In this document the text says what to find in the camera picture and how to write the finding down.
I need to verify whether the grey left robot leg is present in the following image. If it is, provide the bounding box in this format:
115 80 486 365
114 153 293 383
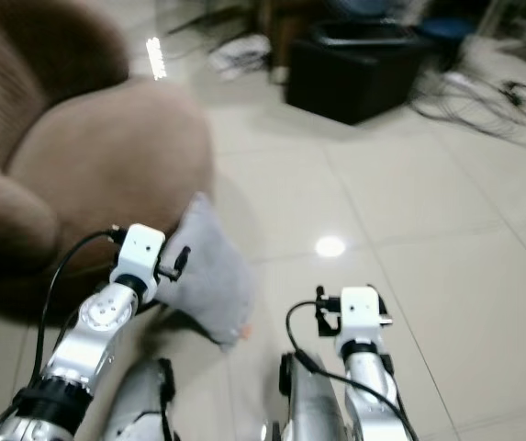
106 358 176 441

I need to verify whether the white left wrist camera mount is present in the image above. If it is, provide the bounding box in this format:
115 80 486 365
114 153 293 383
111 223 165 300

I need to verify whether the grey robot leg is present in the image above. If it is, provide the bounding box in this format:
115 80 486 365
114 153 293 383
276 352 346 441
106 358 176 441

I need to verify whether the grey square pillow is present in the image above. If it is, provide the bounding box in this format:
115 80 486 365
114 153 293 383
171 193 256 352

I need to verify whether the black cable tangle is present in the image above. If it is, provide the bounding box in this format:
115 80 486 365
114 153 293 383
414 66 526 141

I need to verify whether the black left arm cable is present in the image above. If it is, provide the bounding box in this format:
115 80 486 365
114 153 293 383
38 230 121 391

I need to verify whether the black box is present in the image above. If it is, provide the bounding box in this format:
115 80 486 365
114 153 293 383
285 23 438 125

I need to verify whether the grey right robot leg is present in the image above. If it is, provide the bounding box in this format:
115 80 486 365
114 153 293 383
276 352 346 441

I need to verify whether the brown velvet round sofa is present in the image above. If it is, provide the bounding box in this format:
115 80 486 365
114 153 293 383
0 0 216 313

